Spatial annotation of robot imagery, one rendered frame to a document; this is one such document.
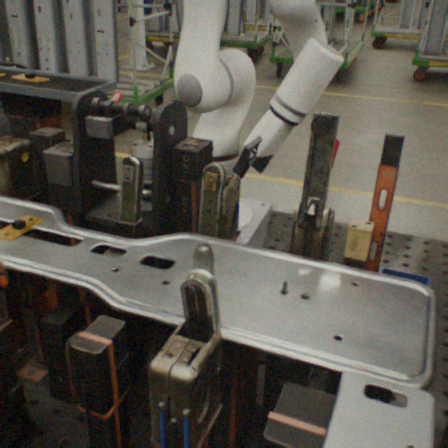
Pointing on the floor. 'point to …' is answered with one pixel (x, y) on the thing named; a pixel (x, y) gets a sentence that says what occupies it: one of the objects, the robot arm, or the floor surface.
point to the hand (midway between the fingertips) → (249, 169)
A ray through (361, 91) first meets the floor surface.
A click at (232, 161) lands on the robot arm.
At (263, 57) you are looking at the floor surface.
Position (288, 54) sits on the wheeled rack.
